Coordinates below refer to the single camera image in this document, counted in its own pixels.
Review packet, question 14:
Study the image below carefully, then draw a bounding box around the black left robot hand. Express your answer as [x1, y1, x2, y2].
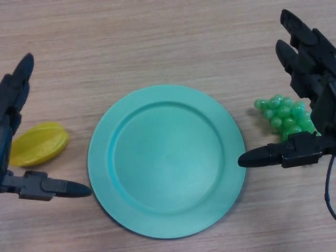
[0, 52, 92, 202]

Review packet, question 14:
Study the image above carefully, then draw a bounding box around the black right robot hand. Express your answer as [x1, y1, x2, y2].
[237, 9, 336, 169]

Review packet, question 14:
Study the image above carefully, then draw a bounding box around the yellow starfruit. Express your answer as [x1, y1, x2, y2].
[10, 122, 70, 168]

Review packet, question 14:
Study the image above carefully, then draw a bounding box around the green round plate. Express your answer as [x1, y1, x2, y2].
[87, 83, 247, 239]

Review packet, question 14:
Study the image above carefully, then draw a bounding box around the green grape bunch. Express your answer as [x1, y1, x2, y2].
[253, 94, 322, 144]

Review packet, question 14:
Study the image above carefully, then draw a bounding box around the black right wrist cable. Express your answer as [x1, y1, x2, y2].
[324, 154, 336, 220]

